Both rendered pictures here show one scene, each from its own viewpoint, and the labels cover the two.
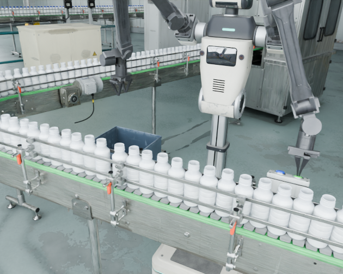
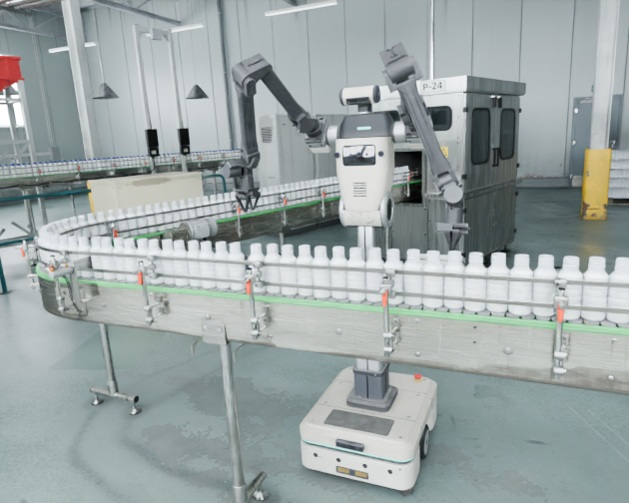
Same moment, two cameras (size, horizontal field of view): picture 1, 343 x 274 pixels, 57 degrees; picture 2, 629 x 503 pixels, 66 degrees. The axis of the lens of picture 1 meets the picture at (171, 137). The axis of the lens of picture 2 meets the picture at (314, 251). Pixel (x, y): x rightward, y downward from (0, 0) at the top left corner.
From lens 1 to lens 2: 0.60 m
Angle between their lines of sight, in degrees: 12
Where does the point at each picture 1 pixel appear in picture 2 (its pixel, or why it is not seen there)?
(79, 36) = (173, 188)
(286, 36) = (413, 110)
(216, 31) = (351, 131)
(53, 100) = not seen: hidden behind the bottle
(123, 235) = (257, 420)
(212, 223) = (364, 308)
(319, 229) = (472, 288)
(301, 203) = (451, 264)
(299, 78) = (434, 151)
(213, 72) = (352, 175)
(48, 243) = (155, 437)
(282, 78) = not seen: hidden behind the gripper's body
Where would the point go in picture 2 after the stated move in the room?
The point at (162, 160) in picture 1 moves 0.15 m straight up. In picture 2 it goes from (305, 251) to (302, 204)
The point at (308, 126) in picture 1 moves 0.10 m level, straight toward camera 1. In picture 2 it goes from (449, 194) to (444, 199)
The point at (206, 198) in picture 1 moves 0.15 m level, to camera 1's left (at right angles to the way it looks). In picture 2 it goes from (354, 281) to (307, 284)
